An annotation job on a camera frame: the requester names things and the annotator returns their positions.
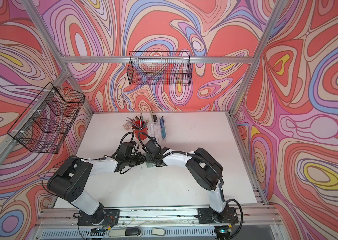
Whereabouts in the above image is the mint green card wallet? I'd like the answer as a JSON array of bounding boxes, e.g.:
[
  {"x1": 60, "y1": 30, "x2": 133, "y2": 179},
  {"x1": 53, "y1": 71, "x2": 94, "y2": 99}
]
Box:
[{"x1": 145, "y1": 160, "x2": 155, "y2": 168}]

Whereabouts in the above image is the clear acrylic card holder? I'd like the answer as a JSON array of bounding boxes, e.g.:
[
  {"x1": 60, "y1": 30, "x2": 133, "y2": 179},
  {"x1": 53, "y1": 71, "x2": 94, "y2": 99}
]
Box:
[{"x1": 149, "y1": 117, "x2": 164, "y2": 143}]

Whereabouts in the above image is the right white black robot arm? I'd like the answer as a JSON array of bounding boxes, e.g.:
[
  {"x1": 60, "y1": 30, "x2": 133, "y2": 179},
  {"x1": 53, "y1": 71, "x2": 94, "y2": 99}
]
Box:
[{"x1": 143, "y1": 140, "x2": 242, "y2": 225}]

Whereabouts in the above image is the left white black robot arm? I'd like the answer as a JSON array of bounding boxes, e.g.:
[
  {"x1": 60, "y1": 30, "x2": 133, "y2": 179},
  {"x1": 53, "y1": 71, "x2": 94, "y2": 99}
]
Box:
[{"x1": 46, "y1": 132, "x2": 145, "y2": 225}]

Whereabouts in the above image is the blue VIP card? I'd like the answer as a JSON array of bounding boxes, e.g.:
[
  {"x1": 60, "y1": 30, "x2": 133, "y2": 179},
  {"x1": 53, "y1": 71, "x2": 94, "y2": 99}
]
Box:
[{"x1": 160, "y1": 116, "x2": 165, "y2": 129}]

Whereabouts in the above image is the red pen cup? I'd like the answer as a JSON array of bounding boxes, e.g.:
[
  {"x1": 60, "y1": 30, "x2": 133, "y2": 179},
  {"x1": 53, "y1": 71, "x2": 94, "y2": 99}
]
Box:
[{"x1": 133, "y1": 120, "x2": 148, "y2": 140}]

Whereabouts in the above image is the pink calculator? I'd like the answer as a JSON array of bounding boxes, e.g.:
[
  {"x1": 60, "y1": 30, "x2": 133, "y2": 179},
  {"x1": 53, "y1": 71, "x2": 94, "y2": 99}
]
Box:
[{"x1": 123, "y1": 121, "x2": 133, "y2": 132}]

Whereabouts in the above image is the back black wire basket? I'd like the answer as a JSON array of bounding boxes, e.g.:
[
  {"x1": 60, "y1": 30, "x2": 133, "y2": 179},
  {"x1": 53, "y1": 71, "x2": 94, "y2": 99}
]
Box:
[{"x1": 127, "y1": 51, "x2": 193, "y2": 86}]

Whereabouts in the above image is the black wire basket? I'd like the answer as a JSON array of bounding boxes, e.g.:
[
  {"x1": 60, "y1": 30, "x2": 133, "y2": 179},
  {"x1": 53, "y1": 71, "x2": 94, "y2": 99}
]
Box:
[
  {"x1": 7, "y1": 82, "x2": 85, "y2": 154},
  {"x1": 127, "y1": 51, "x2": 193, "y2": 86}
]

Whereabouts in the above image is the left black wire basket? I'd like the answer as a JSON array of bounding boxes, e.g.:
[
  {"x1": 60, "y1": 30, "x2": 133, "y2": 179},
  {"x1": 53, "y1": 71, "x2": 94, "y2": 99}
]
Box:
[{"x1": 7, "y1": 82, "x2": 85, "y2": 154}]

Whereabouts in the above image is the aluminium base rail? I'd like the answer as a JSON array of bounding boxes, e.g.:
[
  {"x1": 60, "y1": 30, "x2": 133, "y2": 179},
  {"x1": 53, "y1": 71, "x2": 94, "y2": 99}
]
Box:
[{"x1": 30, "y1": 204, "x2": 289, "y2": 240}]

